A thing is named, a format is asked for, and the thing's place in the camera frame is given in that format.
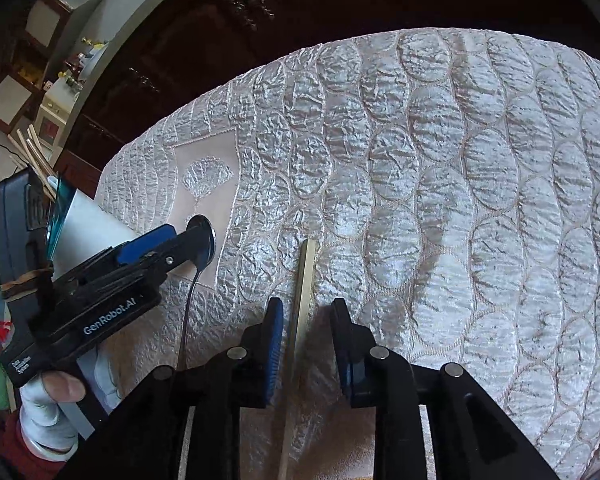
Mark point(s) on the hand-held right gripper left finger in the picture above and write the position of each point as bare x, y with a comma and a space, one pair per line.
275, 350

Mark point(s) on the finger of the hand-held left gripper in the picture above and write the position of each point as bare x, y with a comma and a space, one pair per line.
147, 242
165, 262

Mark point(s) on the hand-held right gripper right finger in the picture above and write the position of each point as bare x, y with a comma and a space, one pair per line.
345, 360

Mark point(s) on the black spoon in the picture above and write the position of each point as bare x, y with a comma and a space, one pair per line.
200, 242

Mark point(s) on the blue transparent plastic cup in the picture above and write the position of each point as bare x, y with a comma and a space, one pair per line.
95, 225

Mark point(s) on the wooden chopstick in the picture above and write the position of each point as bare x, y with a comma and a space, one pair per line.
32, 167
42, 162
42, 150
20, 165
302, 290

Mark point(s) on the person's left forearm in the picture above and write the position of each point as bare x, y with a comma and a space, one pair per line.
10, 460

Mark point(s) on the person's left hand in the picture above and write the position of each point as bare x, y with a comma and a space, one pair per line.
62, 387

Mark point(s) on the cream microwave oven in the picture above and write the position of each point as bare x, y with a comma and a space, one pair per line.
55, 120

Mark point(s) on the white quilted tablecloth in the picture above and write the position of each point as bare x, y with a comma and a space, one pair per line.
430, 210

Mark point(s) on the grey stone countertop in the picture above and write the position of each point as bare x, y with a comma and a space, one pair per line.
130, 25

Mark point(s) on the brown wooden kitchen cabinet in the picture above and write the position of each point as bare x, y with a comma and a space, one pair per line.
280, 0

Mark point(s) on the wooden wall cabinet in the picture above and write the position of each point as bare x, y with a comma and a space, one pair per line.
45, 15

